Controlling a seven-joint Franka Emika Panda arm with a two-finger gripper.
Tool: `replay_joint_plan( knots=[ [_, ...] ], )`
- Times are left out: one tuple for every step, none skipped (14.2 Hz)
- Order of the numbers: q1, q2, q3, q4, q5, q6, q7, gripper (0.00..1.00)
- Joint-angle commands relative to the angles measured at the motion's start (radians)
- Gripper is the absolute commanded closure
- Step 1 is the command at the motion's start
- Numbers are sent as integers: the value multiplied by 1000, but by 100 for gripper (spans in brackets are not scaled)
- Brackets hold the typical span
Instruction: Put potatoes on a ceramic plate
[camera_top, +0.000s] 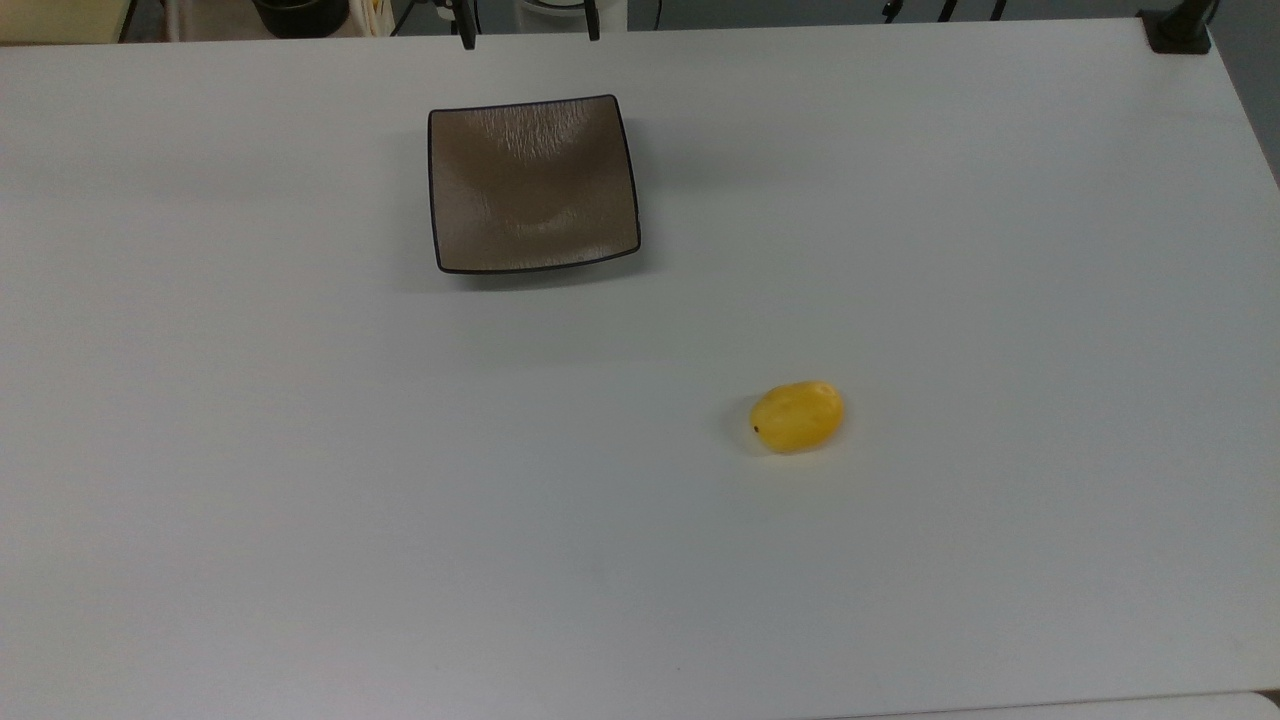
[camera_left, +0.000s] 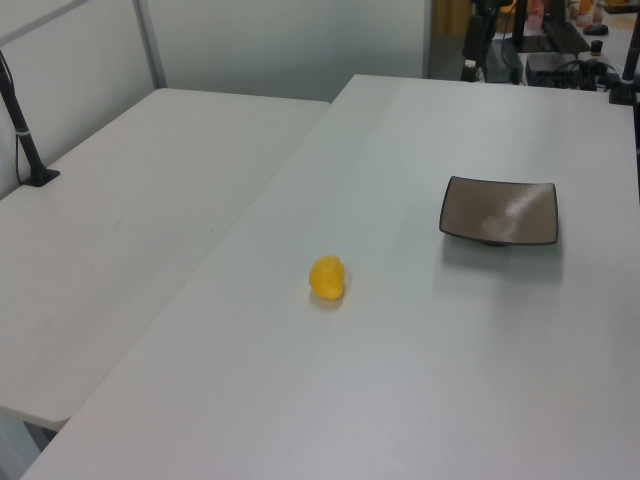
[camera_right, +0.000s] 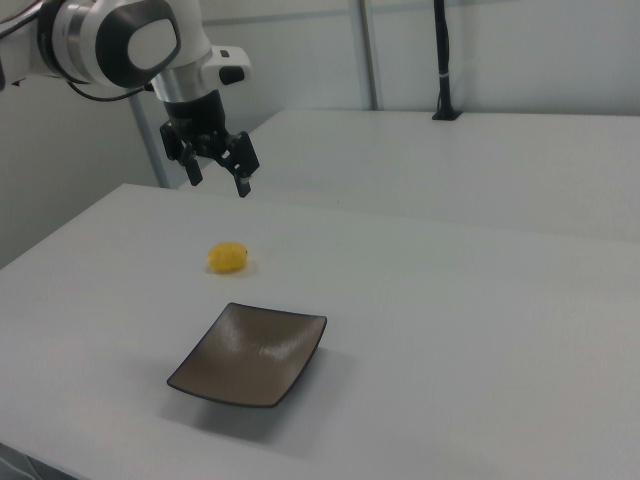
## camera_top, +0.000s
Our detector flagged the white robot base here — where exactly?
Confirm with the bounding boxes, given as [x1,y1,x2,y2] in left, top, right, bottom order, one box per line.
[514,0,587,32]

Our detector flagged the brown square ceramic plate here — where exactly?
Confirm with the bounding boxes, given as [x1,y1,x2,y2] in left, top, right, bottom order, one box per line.
[428,94,642,275]

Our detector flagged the black round bin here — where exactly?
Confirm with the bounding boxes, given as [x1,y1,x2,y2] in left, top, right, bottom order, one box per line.
[252,0,351,40]

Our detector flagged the black stand legs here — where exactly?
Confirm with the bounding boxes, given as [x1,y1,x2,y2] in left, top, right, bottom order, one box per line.
[882,0,1009,23]

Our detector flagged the beige cabinet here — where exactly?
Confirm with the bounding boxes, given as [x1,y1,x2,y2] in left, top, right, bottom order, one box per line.
[0,0,137,46]

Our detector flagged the black clamp mount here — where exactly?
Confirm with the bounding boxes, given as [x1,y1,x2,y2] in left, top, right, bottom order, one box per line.
[1139,0,1220,55]

